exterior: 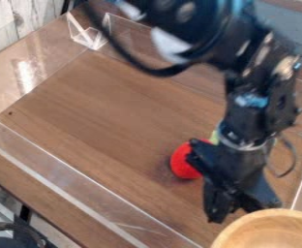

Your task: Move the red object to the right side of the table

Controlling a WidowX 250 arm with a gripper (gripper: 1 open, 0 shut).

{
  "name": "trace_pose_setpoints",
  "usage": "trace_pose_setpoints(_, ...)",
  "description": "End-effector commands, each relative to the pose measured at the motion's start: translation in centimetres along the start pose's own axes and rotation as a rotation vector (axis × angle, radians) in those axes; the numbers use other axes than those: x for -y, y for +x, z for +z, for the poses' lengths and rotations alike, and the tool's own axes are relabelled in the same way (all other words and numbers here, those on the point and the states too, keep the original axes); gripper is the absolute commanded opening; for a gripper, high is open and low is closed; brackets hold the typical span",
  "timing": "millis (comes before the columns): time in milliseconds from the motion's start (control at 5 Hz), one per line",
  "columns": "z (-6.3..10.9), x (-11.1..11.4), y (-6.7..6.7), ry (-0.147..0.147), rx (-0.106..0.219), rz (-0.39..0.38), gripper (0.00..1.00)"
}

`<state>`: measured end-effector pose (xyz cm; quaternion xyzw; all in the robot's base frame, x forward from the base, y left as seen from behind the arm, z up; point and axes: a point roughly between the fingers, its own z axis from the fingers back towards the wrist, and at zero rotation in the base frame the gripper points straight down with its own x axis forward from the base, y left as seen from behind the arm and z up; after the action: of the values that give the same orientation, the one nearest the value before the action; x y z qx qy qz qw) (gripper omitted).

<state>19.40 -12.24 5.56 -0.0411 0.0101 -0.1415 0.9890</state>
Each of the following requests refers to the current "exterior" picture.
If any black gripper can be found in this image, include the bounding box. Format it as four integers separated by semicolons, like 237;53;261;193
202;142;281;224

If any red plush strawberry toy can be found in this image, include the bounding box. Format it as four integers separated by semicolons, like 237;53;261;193
169;131;220;179

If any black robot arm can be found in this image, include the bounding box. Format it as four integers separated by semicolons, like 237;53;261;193
108;0;301;223

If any wooden bowl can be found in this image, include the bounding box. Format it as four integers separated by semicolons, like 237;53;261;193
210;209;302;248

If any clear acrylic table barrier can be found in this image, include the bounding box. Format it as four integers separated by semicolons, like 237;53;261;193
0;12;302;248

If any black metal table bracket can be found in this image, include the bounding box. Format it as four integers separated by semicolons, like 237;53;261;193
0;208;58;248

